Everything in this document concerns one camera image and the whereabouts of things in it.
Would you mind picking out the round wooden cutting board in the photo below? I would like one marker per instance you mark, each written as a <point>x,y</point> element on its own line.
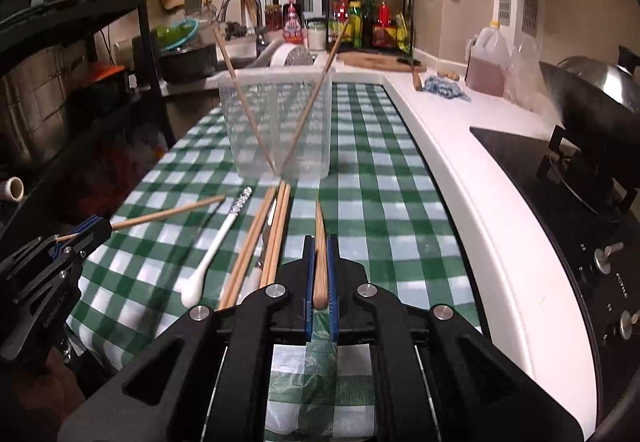
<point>370,60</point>

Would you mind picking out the dark sauce bottle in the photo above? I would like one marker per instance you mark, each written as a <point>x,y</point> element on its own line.
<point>368,26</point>

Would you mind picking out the blue knitted cloth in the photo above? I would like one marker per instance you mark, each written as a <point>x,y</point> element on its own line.
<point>445,87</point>

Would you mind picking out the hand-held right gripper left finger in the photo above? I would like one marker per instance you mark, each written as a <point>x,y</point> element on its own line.
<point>310,287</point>

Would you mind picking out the large steel pot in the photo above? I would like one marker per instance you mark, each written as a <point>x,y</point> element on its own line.
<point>35,101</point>

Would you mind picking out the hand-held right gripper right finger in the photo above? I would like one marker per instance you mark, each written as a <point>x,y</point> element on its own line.
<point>334,287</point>

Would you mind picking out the red sauce bottle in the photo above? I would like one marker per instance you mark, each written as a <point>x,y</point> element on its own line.
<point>342,21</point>

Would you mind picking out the black shelf rack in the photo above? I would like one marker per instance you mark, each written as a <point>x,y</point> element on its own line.
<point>60,16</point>

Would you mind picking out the wooden chopstick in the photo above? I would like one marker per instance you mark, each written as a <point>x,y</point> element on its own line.
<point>252,254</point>
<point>275,232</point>
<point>242,101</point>
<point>165,212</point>
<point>245,252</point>
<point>312,101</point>
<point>281,232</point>
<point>320,252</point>

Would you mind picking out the black spice rack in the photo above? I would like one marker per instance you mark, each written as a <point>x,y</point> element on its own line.
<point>407,16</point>

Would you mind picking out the yellow-green sauce bottle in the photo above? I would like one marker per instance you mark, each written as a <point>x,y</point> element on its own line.
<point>355,24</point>

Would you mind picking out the plastic oil jug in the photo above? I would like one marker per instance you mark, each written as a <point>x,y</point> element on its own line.
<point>487,66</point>

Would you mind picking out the black box with orange lid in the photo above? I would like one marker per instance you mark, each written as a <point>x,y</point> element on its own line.
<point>102,86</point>

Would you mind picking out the steel wok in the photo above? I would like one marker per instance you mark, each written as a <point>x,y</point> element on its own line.
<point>600,86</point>

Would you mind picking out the pink dish soap bottle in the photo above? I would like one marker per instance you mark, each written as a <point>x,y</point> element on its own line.
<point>293,24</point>

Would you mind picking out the black gas stove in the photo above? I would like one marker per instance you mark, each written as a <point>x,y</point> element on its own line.
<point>540,182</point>

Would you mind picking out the clear plastic container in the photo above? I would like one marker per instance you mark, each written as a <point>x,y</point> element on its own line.
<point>300,131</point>

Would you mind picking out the garlic cloves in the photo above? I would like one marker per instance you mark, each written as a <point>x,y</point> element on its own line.
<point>447,74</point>

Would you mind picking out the clear plastic bottle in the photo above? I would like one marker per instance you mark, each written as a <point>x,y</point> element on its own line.
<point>525,71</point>

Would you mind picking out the white plastic strainer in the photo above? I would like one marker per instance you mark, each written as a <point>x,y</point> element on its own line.
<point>295,55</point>

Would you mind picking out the yellow seasoning packet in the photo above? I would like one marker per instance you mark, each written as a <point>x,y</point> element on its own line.
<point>403,29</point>

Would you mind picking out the green plastic bowl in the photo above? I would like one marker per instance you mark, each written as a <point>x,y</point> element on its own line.
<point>175,34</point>

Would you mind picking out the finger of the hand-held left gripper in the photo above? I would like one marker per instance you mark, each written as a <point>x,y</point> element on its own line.
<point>87,223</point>
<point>92,239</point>

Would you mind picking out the red-label sauce bottle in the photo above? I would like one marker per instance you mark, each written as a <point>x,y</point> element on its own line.
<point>384,21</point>

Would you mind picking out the roll of plastic wrap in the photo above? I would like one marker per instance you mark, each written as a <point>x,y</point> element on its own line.
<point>11,189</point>

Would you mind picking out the white jar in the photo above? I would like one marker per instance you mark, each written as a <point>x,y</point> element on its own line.
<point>316,35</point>

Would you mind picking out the green checkered tablecloth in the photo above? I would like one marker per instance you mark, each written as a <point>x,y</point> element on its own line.
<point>390,202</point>

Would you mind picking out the black pan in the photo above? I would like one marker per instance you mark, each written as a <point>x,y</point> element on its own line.
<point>187,64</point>

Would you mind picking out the dark red jar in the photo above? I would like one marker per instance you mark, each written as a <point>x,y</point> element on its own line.
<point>273,16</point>

